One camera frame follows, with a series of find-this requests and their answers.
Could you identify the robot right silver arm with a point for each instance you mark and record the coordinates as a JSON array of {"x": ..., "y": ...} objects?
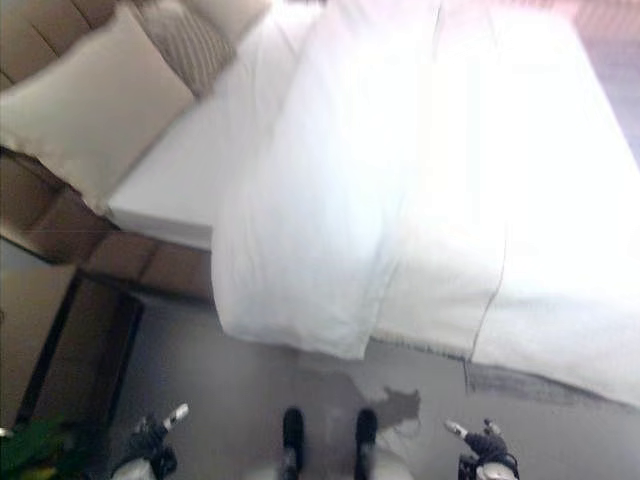
[{"x": 487, "y": 469}]

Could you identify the white mattress with sheet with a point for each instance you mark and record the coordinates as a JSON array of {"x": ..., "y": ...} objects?
[{"x": 200, "y": 145}]

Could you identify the white duvet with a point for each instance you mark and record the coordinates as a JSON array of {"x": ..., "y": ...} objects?
[{"x": 400, "y": 190}]

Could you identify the plain beige pillow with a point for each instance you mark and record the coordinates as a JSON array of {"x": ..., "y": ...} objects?
[{"x": 85, "y": 115}]

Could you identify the brown padded bed frame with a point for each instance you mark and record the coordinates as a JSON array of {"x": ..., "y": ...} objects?
[{"x": 100, "y": 235}]

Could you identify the brown wooden nightstand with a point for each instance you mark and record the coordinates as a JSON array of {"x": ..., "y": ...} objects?
[{"x": 65, "y": 340}]

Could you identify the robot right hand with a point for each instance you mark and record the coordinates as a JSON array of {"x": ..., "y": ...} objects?
[{"x": 482, "y": 440}]

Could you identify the robot left silver arm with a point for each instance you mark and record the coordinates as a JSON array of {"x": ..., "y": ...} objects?
[{"x": 142, "y": 467}]

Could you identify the green plant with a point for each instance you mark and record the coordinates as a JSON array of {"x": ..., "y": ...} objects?
[{"x": 35, "y": 450}]

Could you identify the robot right dark foot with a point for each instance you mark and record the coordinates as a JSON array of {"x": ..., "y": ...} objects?
[{"x": 366, "y": 436}]

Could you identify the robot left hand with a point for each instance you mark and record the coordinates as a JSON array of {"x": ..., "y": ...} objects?
[{"x": 159, "y": 428}]

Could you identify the striped beige pillow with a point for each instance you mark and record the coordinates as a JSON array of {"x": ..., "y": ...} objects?
[{"x": 187, "y": 42}]

